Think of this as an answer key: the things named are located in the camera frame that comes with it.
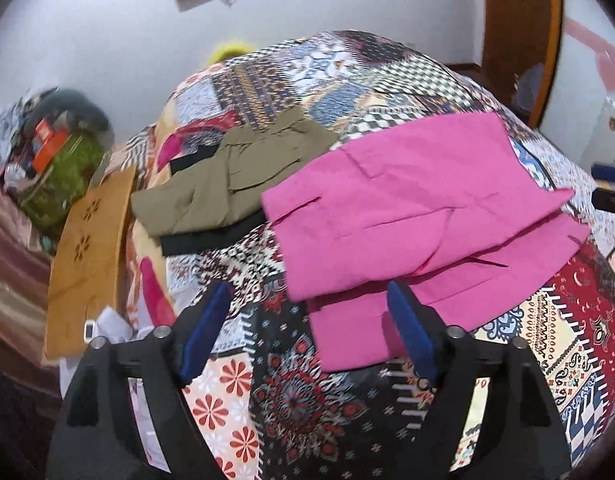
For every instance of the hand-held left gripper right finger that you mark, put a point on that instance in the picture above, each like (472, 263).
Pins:
(411, 329)

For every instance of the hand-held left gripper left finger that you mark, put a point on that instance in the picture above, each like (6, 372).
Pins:
(203, 329)

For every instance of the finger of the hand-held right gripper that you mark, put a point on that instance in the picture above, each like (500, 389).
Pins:
(610, 186)

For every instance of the pink pants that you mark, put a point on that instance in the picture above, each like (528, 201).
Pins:
(387, 220)

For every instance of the olive green pants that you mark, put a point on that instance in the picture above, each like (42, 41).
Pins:
(227, 175)

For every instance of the white cabinet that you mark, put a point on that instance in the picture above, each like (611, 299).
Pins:
(605, 132)

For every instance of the patchwork printed bedspread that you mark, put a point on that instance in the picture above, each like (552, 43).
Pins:
(367, 260)

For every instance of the black garment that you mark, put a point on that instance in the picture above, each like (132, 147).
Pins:
(207, 240)

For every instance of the wooden door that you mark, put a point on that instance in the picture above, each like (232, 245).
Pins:
(520, 25)

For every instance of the striped curtain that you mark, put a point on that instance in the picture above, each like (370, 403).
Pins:
(15, 280)

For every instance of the pile of clutter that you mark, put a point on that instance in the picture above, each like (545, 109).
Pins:
(47, 155)

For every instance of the yellow fluffy item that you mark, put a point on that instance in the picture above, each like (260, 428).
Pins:
(226, 52)

